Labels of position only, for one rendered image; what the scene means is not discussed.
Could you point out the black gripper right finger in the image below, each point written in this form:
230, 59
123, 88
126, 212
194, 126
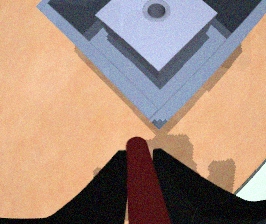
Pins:
191, 199

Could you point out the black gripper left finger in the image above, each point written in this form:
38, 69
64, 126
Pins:
102, 201

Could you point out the red peg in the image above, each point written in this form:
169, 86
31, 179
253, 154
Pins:
145, 202

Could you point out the light blue square plate with hole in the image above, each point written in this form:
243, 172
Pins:
157, 32

